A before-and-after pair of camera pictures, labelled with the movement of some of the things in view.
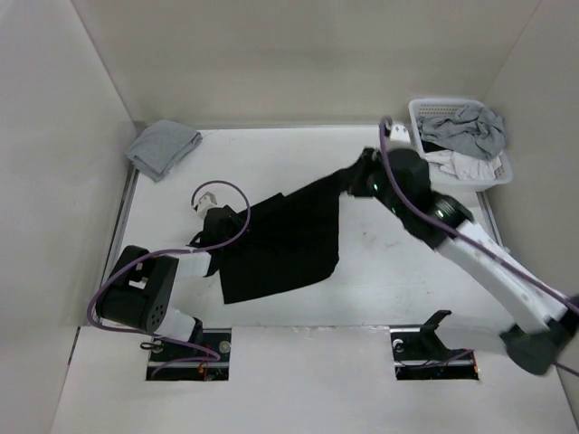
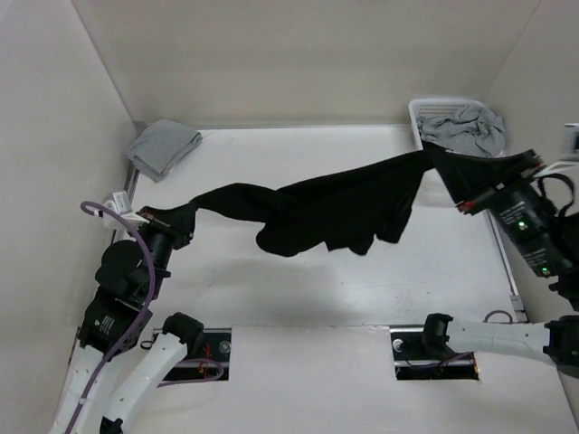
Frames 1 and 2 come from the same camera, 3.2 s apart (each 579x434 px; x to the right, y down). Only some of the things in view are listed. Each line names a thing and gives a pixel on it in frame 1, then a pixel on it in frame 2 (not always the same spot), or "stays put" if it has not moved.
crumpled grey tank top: x=474 y=129 stays put
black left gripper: x=236 y=222 → x=182 y=231
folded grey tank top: x=159 y=145 stays put
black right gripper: x=370 y=159 → x=526 y=166
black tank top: x=289 y=241 → x=347 y=211
